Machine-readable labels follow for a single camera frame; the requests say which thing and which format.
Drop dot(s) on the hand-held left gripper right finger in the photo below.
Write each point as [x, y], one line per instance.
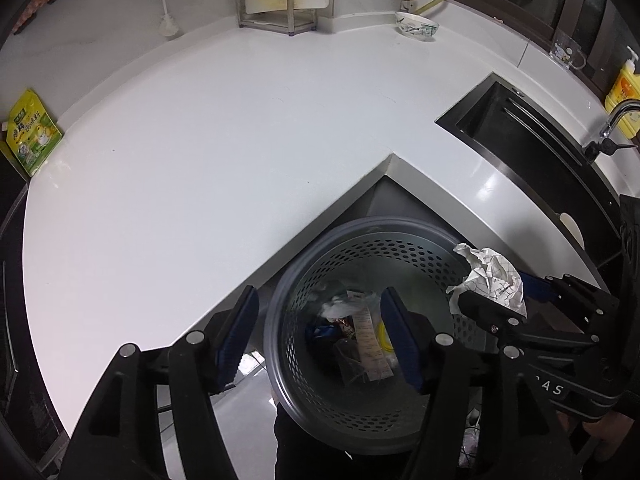
[400, 340]

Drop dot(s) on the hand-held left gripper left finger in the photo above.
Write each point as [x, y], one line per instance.
[239, 330]

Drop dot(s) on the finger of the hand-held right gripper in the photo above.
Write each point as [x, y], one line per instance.
[490, 312]
[570, 290]

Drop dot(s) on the yellow packet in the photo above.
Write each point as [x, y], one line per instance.
[384, 335]

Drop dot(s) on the pink cardboard box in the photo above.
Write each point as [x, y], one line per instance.
[370, 345]

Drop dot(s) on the printed paper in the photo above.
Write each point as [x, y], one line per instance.
[492, 272]

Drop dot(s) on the clear plastic packaging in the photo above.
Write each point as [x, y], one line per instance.
[350, 360]

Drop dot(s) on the white plastic wrap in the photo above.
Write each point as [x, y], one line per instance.
[337, 308]

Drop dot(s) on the small blue wrapper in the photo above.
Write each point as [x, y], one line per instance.
[322, 331]

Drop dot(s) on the perforated metal trash bin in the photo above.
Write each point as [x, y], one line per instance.
[300, 280]

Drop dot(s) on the person's right hand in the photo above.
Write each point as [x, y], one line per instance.
[612, 432]

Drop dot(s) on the white bowl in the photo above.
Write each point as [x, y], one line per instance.
[572, 227]

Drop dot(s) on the black sink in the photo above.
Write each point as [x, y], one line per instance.
[525, 130]

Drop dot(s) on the metal faucet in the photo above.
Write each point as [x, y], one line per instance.
[612, 117]

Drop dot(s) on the yellow dish soap bottle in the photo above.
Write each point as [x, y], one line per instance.
[622, 90]

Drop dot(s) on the printed glass cup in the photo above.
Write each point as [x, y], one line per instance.
[567, 52]

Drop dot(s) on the green yellow pouch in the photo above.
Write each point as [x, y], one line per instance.
[32, 135]

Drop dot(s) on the floral ceramic bowl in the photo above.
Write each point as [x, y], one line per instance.
[417, 25]

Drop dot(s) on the metal cutting board rack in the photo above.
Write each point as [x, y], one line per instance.
[270, 17]

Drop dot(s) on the blue white bottle brush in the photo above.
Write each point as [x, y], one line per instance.
[167, 22]

